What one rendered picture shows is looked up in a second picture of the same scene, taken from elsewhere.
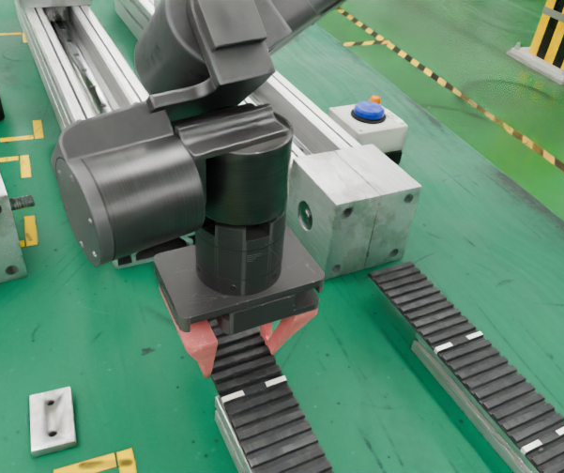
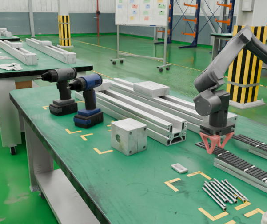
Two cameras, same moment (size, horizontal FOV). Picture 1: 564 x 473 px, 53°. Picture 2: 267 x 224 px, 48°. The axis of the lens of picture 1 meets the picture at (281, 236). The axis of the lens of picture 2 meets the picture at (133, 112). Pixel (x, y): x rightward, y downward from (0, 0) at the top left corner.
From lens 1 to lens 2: 0.72 m
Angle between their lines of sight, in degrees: 20
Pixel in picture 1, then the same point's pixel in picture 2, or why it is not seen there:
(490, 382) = not seen: outside the picture
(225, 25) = (218, 76)
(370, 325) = (236, 149)
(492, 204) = (250, 125)
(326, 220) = not seen: hidden behind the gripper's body
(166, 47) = (207, 80)
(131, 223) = (214, 106)
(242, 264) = (223, 119)
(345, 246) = not seen: hidden behind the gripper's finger
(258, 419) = (227, 157)
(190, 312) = (215, 130)
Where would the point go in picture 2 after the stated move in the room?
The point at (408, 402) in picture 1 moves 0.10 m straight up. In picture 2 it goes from (253, 159) to (257, 132)
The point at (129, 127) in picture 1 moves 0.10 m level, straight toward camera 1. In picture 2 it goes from (207, 93) to (229, 101)
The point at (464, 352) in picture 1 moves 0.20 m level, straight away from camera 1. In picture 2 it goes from (262, 146) to (261, 127)
